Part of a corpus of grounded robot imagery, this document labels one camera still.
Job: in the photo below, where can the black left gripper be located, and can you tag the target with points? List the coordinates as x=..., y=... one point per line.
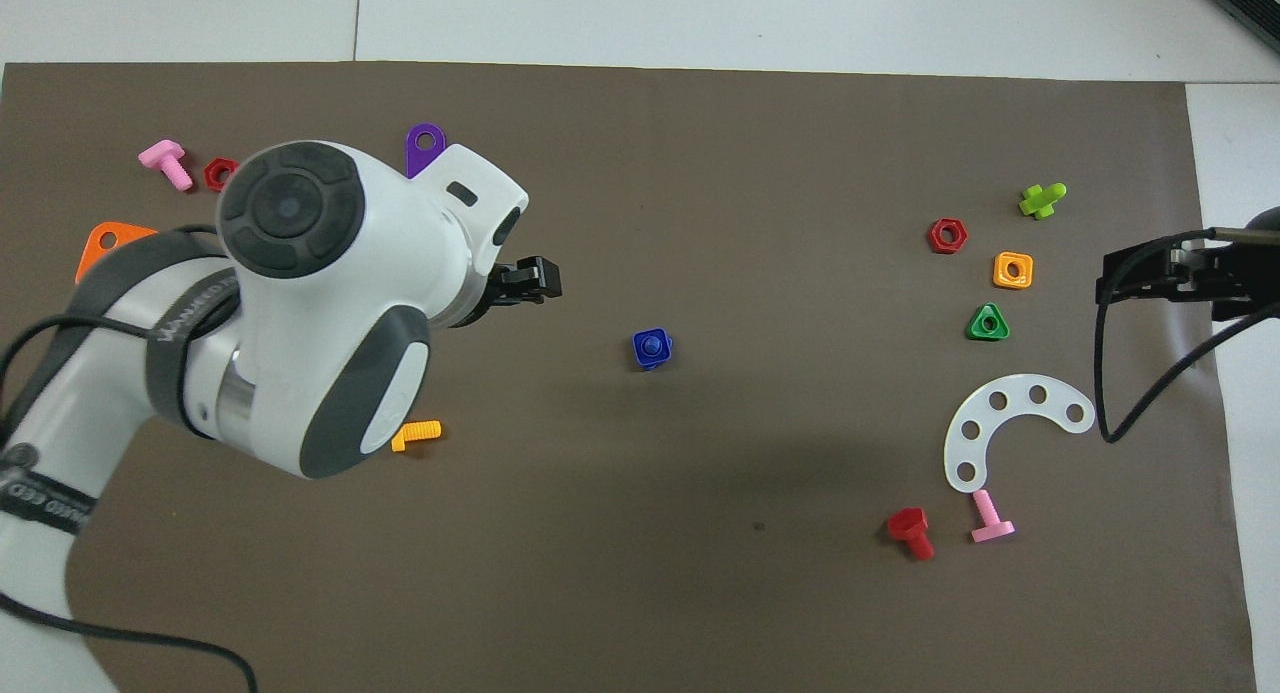
x=497, y=291

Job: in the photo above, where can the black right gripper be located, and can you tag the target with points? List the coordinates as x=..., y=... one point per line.
x=1245, y=278

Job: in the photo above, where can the blue square plastic nut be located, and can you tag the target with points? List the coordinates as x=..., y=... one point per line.
x=642, y=338

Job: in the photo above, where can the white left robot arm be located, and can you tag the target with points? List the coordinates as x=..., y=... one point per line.
x=330, y=303

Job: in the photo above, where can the lime cross-head plastic bolt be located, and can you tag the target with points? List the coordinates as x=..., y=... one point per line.
x=1040, y=201

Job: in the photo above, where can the orange square plastic nut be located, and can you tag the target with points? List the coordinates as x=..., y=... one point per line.
x=999, y=278

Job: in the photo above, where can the purple perforated plastic strip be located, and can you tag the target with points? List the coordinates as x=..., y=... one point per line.
x=412, y=158

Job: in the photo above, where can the brown table mat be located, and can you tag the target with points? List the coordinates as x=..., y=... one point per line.
x=700, y=223

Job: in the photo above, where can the white curved perforated plate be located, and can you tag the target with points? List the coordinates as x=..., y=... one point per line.
x=1017, y=393

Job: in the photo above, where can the yellow plastic bolt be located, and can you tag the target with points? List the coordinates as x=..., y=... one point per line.
x=425, y=431

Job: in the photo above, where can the green triangular plastic nut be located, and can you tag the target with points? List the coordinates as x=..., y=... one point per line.
x=975, y=333

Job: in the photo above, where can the red hexagonal plastic nut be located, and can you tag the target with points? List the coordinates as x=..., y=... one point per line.
x=217, y=174
x=934, y=235

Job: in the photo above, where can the pink plastic bolt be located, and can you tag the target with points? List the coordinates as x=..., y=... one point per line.
x=985, y=508
x=163, y=156

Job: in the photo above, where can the red plastic bolt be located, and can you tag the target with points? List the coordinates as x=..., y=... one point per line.
x=908, y=523

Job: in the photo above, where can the orange heart-shaped plastic plate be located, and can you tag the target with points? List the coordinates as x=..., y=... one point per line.
x=130, y=241

